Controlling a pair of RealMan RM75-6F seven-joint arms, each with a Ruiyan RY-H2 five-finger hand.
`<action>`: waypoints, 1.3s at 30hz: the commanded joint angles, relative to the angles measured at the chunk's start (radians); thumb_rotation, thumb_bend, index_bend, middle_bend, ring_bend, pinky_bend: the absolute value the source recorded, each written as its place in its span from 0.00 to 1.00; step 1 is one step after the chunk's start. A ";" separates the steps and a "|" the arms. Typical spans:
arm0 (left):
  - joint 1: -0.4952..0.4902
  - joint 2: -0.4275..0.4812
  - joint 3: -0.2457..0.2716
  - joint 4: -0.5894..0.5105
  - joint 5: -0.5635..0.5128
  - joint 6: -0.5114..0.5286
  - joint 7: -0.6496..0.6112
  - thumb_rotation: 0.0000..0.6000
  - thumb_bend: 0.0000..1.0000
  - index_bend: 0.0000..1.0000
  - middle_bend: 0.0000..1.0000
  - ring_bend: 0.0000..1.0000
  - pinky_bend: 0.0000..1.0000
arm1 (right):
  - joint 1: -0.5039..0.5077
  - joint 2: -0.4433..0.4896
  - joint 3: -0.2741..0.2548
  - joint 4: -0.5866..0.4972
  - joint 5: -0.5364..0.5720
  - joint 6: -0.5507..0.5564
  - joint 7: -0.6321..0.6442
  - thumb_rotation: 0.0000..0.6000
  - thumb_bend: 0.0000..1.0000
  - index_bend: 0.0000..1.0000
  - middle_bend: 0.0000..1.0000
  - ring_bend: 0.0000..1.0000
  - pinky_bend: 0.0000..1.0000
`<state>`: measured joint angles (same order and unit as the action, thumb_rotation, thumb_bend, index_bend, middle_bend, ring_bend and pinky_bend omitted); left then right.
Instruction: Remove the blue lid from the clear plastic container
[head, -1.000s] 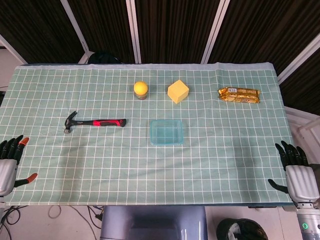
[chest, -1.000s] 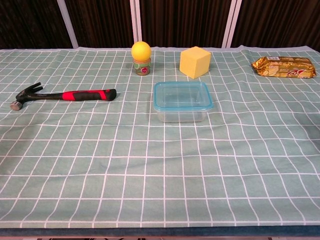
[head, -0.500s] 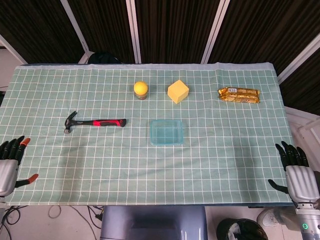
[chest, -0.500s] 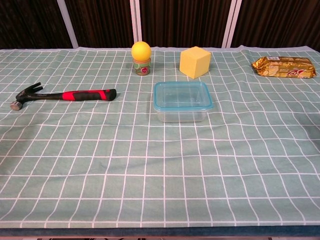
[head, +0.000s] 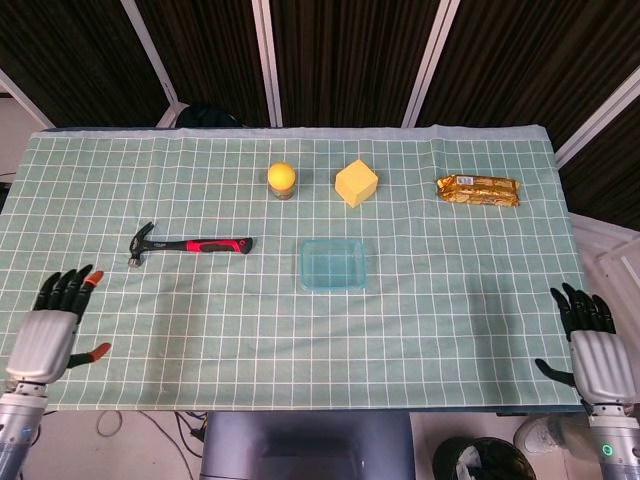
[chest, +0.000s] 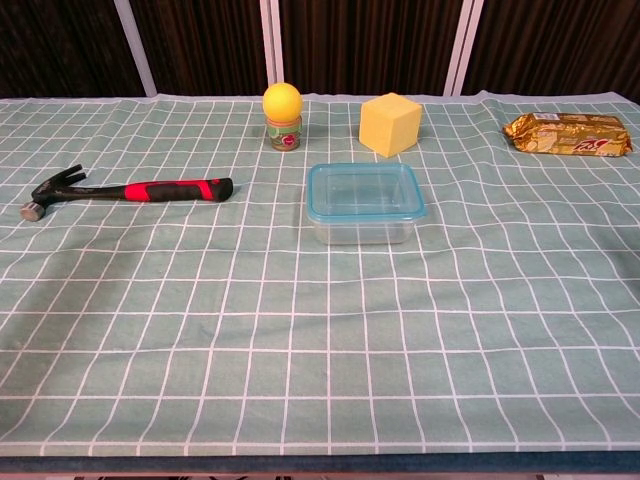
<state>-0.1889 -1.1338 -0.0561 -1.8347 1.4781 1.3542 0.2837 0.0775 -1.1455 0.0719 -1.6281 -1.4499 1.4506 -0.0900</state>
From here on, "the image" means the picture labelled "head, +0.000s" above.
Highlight green checked tablecloth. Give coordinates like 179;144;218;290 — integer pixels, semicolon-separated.
0;123;596;414

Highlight white partition frame post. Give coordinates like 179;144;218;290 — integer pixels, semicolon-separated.
553;64;640;169
119;0;184;129
251;0;284;127
0;67;56;130
402;0;461;127

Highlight white shoe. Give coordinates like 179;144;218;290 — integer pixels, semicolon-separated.
513;415;594;455

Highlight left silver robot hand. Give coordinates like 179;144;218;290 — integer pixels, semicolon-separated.
4;263;112;386

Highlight dark blue robot torso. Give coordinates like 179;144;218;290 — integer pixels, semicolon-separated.
199;410;416;480

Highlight gold foil biscuit packet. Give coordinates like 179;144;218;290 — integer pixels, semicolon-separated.
434;173;524;207

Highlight black floor cables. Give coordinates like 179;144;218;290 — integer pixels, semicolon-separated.
139;410;207;451

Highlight black waste bin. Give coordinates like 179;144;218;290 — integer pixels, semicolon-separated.
433;436;537;480

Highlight clear blue plastic container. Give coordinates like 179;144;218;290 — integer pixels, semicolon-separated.
298;238;370;293

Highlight black rounded chair back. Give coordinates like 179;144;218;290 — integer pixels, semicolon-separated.
175;103;245;129

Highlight black and red claw hammer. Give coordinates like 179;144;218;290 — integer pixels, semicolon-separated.
127;221;254;269

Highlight yellow ball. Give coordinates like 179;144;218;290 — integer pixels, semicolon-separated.
267;162;298;191

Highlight yellow foam cube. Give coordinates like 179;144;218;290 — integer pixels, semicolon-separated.
334;158;380;207

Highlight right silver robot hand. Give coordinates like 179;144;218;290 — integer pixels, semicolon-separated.
534;282;640;404

